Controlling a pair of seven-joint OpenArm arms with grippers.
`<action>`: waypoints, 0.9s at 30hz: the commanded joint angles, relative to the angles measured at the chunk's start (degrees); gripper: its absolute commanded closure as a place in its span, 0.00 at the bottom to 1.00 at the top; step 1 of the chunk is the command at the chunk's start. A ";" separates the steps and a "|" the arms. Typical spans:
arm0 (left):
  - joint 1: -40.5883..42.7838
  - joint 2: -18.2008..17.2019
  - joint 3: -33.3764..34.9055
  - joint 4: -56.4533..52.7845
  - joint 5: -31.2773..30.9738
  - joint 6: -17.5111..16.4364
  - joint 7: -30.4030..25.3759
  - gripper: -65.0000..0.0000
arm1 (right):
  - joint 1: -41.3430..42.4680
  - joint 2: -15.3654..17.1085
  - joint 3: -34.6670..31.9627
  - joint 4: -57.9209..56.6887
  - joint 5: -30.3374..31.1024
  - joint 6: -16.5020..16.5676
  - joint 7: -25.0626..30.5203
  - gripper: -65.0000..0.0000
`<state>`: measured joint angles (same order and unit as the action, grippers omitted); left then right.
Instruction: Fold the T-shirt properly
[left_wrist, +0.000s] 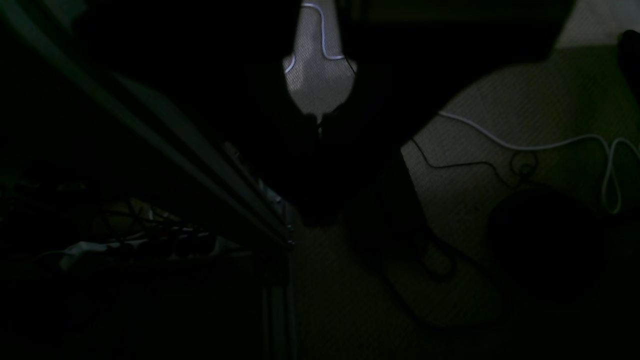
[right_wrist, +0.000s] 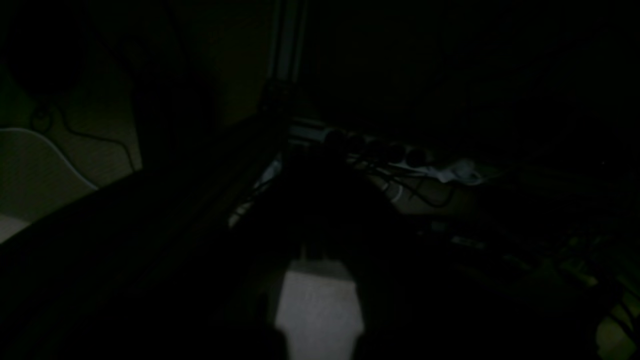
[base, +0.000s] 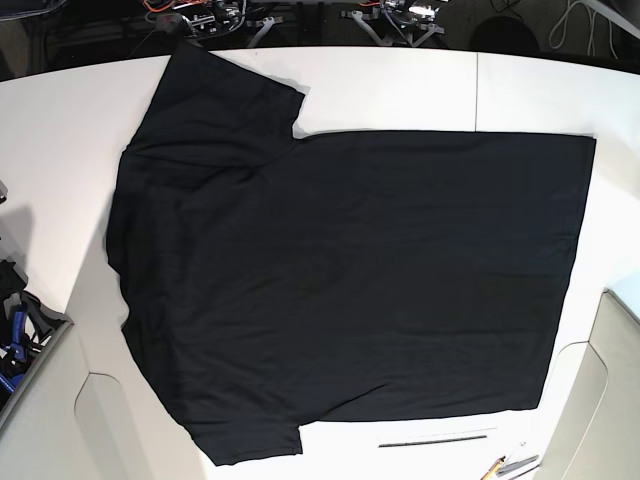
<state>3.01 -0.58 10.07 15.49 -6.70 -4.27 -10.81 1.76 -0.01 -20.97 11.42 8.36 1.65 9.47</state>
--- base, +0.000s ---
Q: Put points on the yellow black pen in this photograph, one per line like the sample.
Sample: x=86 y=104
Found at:
x=491 y=472

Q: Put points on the black T-shirt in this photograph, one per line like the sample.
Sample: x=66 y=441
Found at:
x=355 y=276

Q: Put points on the grey plastic tray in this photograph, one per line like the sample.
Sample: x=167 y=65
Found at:
x=587 y=425

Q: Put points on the black ruler strip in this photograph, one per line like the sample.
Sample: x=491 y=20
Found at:
x=433 y=442

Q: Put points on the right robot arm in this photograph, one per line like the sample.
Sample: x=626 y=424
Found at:
x=203 y=20

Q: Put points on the black round chair base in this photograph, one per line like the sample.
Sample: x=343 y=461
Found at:
x=504 y=35

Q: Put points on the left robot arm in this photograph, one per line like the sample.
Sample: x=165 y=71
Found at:
x=394 y=23

